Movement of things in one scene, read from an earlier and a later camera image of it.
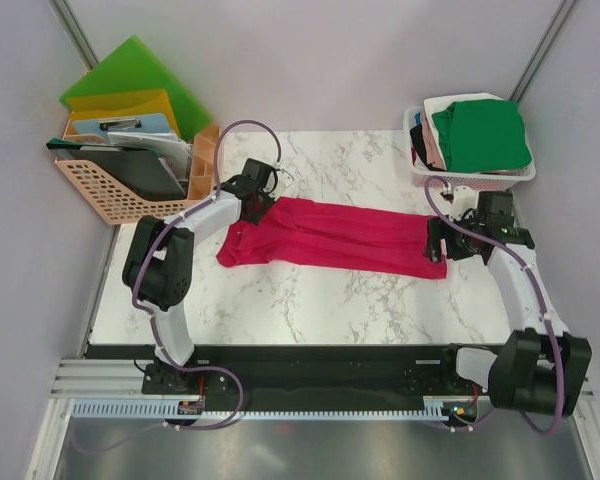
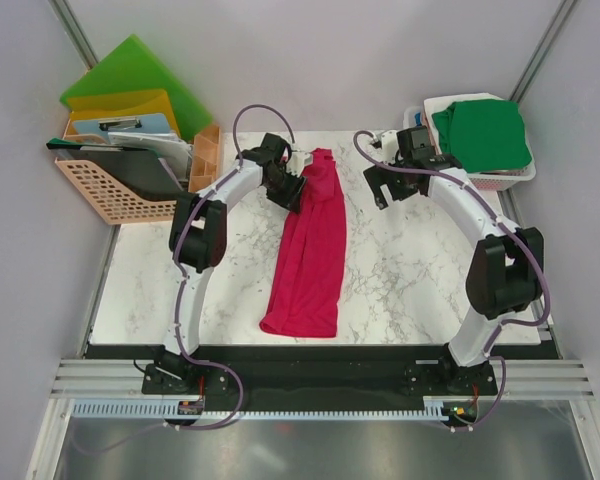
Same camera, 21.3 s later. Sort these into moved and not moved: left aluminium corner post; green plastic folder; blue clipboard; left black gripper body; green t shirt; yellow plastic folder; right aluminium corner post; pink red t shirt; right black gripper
Moved: left black gripper body; right black gripper; pink red t shirt
Not moved: green plastic folder; blue clipboard; left aluminium corner post; yellow plastic folder; green t shirt; right aluminium corner post
